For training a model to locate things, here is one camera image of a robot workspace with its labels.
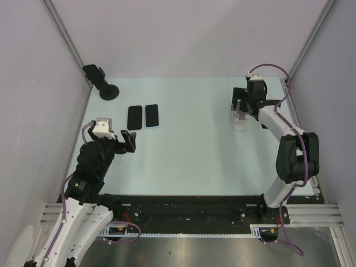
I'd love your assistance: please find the aluminium corner post right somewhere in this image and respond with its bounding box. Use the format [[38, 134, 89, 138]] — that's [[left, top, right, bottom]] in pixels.
[[289, 0, 338, 80]]

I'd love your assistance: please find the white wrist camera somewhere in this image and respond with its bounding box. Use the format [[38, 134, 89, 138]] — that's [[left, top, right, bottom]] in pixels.
[[245, 72, 263, 82], [92, 117, 116, 140]]

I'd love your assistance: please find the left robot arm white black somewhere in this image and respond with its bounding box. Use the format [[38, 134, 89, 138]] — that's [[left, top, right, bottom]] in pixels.
[[6, 121, 136, 266]]

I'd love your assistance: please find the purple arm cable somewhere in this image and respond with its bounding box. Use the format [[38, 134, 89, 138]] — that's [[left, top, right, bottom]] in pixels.
[[41, 121, 141, 267], [249, 63, 309, 255]]

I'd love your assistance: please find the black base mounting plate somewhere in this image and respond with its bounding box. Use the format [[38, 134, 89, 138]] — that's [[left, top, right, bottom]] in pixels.
[[57, 194, 325, 236]]

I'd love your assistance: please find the aluminium corner post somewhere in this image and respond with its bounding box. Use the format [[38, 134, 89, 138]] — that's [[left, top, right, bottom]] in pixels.
[[41, 0, 92, 89], [289, 0, 338, 80]]

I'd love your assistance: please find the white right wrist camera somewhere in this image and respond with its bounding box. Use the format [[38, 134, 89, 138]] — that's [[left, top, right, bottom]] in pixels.
[[245, 72, 263, 82]]

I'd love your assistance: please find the aluminium rail right side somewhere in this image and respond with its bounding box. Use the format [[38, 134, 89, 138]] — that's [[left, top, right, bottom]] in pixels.
[[282, 79, 326, 201]]

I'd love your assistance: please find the aluminium corner post left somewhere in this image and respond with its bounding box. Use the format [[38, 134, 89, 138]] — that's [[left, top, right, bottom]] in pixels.
[[41, 0, 92, 89]]

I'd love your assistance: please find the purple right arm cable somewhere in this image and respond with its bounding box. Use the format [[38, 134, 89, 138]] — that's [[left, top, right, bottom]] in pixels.
[[249, 63, 309, 255]]

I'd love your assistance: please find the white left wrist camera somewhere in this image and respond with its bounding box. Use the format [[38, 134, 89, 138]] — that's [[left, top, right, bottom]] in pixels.
[[92, 117, 116, 140]]

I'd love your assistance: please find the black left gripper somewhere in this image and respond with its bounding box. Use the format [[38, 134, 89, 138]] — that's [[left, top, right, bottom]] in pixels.
[[88, 128, 135, 177]]

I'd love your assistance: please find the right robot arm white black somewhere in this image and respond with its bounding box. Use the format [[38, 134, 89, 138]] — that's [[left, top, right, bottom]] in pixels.
[[231, 75, 319, 223]]

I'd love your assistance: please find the white slotted cable duct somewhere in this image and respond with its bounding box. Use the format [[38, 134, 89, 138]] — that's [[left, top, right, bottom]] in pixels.
[[94, 224, 279, 239]]

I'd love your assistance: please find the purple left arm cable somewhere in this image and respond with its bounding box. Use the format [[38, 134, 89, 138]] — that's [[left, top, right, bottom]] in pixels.
[[41, 121, 141, 267]]

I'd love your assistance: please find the black round-base phone stand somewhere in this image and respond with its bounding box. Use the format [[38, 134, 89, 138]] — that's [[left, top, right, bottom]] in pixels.
[[93, 67, 120, 101]]

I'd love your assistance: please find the white phone stand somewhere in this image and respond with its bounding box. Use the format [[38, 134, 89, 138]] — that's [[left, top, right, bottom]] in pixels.
[[232, 100, 248, 131]]

